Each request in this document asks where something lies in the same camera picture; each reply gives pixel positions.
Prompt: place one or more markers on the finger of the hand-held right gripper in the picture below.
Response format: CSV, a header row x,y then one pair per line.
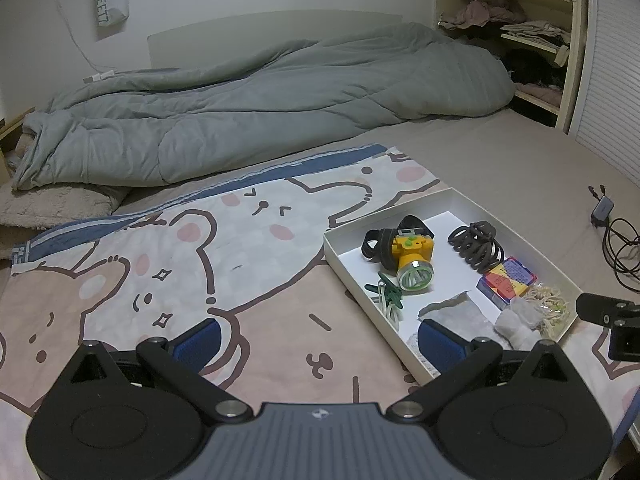
x,y
625,345
597,307

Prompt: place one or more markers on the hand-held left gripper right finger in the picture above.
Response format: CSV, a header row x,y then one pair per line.
x,y
440,349

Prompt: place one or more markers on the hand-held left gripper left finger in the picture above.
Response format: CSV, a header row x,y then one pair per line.
x,y
197,346

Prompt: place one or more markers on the grey foil packet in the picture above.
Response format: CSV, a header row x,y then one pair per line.
x,y
460,312

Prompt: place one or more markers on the bag of rubber bands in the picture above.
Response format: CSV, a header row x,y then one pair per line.
x,y
550,305

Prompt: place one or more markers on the pale green plastic clip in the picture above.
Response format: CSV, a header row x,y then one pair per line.
x,y
394,316

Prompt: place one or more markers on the white plastic packet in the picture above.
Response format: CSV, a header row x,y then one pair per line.
x,y
517,327

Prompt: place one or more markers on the colourful card box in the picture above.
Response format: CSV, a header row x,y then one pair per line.
x,y
505,281

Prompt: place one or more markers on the white cardboard box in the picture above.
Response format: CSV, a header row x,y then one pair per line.
x,y
445,223

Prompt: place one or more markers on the bear printed blanket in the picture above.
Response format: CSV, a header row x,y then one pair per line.
x,y
175,260

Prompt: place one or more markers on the black charger adapter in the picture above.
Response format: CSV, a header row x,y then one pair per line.
x,y
601,210

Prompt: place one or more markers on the beige bed sheet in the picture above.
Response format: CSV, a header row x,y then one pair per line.
x,y
500,160

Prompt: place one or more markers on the beige fuzzy blanket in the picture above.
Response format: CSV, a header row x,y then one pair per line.
x,y
50,205

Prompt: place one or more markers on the cream louvered wardrobe door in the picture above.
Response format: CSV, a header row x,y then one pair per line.
x,y
615,85

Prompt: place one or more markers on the cream open shelf unit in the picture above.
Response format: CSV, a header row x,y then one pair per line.
x,y
575,60

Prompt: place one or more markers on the dark clothes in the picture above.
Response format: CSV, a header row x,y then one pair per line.
x,y
532,67

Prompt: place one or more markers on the grey comforter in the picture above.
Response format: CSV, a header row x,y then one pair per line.
x,y
250,100

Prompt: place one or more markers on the beige folded clothes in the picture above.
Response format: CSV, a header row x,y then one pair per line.
x,y
535,32

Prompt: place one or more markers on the wooden bedside shelf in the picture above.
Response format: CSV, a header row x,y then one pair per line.
x,y
10,130

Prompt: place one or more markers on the pink clothes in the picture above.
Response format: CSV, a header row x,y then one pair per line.
x,y
480,12

